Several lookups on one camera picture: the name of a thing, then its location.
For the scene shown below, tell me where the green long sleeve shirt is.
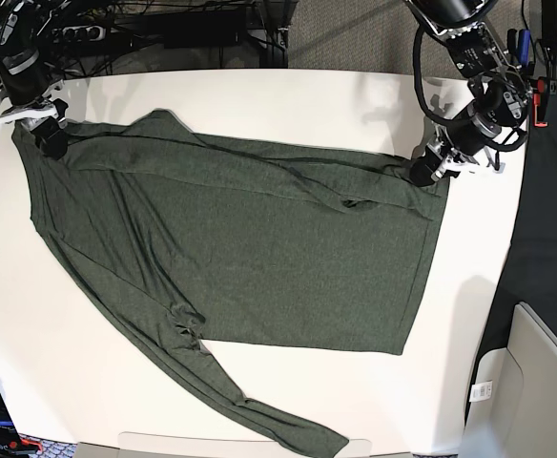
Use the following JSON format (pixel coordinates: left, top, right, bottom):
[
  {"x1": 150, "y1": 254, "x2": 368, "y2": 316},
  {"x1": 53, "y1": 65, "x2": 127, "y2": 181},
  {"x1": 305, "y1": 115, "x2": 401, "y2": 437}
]
[{"x1": 12, "y1": 110, "x2": 449, "y2": 457}]

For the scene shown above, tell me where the white plastic bin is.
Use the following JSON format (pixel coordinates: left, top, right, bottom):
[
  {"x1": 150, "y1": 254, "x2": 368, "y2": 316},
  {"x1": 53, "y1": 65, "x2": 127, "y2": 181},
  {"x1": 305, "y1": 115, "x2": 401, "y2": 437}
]
[{"x1": 458, "y1": 302, "x2": 557, "y2": 458}]

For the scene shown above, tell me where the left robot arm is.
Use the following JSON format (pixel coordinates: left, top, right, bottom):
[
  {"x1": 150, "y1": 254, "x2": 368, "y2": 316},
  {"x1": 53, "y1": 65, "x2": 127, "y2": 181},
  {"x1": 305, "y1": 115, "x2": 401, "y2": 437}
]
[{"x1": 406, "y1": 1, "x2": 533, "y2": 187}]

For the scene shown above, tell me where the white power strip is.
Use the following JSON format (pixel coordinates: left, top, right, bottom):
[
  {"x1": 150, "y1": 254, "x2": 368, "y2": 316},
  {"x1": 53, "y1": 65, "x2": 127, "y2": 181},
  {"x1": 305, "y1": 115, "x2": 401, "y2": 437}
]
[{"x1": 52, "y1": 25, "x2": 107, "y2": 43}]

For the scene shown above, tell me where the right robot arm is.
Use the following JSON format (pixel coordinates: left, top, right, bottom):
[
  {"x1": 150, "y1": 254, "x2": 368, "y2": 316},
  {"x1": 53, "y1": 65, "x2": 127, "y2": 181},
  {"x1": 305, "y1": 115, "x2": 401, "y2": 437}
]
[{"x1": 0, "y1": 1, "x2": 68, "y2": 159}]

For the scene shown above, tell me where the blue handled tool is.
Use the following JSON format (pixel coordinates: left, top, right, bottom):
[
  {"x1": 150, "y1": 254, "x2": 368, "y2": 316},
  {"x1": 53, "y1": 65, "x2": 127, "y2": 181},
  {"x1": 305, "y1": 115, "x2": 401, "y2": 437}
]
[{"x1": 516, "y1": 29, "x2": 531, "y2": 68}]

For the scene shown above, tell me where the red clamp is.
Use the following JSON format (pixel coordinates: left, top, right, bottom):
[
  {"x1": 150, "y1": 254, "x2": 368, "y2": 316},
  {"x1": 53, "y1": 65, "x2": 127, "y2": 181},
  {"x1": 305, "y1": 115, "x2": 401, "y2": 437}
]
[{"x1": 532, "y1": 77, "x2": 549, "y2": 128}]

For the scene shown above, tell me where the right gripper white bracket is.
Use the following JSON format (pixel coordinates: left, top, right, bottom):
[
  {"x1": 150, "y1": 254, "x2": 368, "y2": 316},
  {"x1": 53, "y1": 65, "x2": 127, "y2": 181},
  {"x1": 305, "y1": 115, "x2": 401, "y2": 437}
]
[{"x1": 0, "y1": 97, "x2": 69, "y2": 160}]

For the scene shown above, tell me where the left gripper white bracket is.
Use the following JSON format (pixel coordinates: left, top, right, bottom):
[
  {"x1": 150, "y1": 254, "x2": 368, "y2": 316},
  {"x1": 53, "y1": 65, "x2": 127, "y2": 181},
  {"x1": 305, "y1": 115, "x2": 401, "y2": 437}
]
[{"x1": 408, "y1": 136, "x2": 505, "y2": 187}]

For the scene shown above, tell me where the dark grey mat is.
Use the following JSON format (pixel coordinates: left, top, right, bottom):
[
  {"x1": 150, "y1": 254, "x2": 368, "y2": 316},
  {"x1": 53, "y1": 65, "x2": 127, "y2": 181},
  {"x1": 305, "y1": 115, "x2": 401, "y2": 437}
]
[{"x1": 481, "y1": 93, "x2": 557, "y2": 364}]

